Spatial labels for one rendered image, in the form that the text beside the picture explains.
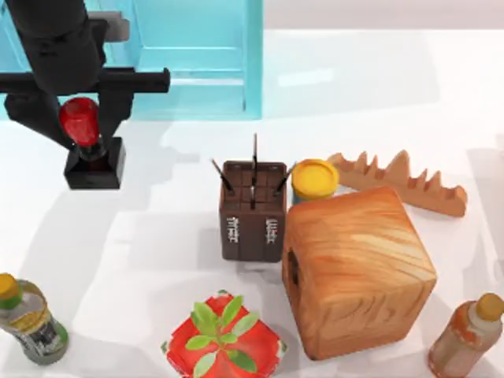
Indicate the red and black stamp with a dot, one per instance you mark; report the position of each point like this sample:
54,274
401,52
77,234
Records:
80,120

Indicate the pale grey rounded box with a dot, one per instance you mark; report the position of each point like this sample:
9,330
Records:
118,29

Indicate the light blue rack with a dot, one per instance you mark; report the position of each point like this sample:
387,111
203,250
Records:
189,59

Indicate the dark pen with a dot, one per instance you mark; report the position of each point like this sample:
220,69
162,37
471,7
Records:
284,179
254,169
224,179

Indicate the brown pen holder box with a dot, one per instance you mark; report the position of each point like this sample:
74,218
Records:
252,232

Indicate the yellow lidded can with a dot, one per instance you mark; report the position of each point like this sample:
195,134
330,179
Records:
315,177

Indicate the green bottle with yellow cap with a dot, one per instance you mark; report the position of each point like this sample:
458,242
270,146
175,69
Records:
31,327

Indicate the red pot with green plant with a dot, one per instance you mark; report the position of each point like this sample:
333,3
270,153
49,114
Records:
224,342

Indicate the large wooden box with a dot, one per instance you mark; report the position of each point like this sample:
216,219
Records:
354,271

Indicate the jagged wooden rack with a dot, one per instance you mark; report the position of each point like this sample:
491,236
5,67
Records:
425,189

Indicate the orange bottle with yellow cap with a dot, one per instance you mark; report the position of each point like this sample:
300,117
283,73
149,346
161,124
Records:
464,342

